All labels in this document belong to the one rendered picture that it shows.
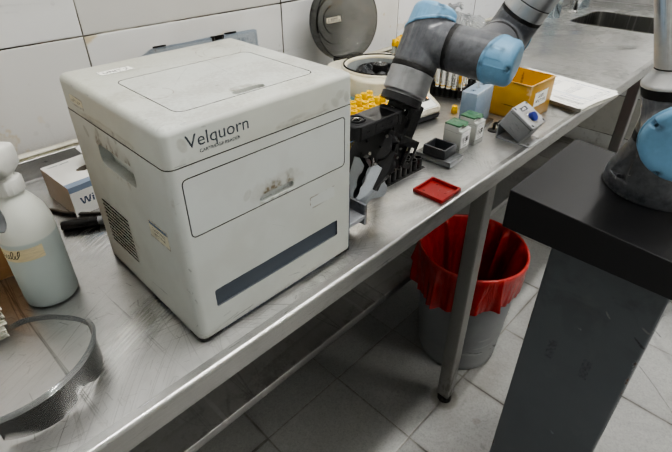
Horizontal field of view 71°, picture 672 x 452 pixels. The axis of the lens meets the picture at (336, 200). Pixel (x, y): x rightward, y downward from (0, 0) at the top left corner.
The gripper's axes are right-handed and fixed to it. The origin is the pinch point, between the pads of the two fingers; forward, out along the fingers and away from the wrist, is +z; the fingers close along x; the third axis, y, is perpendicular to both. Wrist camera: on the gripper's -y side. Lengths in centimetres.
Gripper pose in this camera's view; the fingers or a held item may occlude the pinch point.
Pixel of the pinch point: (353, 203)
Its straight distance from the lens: 82.4
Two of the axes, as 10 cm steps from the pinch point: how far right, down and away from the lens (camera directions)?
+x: -7.1, -3.7, 5.9
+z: -3.5, 9.2, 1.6
